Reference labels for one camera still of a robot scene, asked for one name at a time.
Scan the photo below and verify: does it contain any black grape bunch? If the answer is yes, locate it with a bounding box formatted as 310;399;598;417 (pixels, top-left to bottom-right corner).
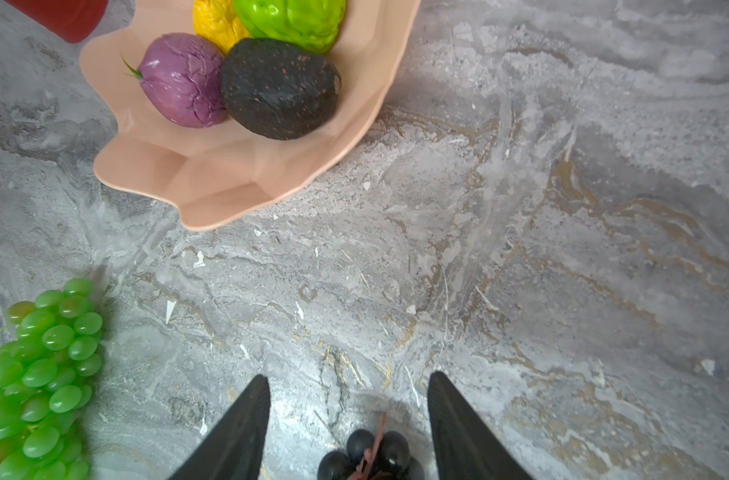
316;413;425;480

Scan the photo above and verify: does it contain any red pen cup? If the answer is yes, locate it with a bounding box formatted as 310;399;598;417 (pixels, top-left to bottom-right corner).
6;0;108;44

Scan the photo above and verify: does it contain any yellow fake lemon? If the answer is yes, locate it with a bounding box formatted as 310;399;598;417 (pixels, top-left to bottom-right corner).
192;0;250;55

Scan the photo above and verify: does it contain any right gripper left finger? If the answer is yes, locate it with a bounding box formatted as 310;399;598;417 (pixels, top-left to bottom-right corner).
170;375;270;480

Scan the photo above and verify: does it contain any purple fake fruit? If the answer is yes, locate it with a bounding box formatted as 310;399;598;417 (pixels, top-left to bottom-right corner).
128;33;228;129

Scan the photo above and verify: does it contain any green bumpy fake fruit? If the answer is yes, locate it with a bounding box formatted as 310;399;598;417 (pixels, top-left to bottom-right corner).
232;0;348;54

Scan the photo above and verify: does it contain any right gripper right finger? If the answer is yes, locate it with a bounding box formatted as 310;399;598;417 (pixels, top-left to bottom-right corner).
427;371;531;480

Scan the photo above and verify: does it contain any green grape bunch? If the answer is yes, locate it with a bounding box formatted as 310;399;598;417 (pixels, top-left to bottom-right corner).
0;278;104;479

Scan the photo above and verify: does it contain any dark fake avocado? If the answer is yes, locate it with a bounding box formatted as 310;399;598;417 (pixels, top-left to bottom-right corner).
220;38;342;140

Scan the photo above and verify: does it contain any pink scalloped fruit bowl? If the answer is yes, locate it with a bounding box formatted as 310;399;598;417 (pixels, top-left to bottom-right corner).
80;0;419;231

